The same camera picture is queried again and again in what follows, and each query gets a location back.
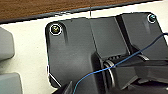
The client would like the grey robot torso link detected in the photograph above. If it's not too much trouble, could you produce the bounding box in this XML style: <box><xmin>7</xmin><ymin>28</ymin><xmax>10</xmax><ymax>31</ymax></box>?
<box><xmin>89</xmin><ymin>49</ymin><xmax>168</xmax><ymax>90</ymax></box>

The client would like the dark robot mobile base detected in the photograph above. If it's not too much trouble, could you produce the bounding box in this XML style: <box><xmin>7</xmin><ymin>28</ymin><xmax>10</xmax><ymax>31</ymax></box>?
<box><xmin>44</xmin><ymin>11</ymin><xmax>168</xmax><ymax>94</ymax></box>

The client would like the grey dark-lidded waste bin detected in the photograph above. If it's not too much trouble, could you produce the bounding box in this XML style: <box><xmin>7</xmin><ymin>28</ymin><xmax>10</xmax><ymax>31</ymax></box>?
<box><xmin>0</xmin><ymin>26</ymin><xmax>16</xmax><ymax>62</ymax></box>

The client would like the thin blue cable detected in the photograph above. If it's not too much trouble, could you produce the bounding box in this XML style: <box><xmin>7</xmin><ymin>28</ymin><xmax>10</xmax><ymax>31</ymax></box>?
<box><xmin>73</xmin><ymin>31</ymin><xmax>168</xmax><ymax>94</ymax></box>

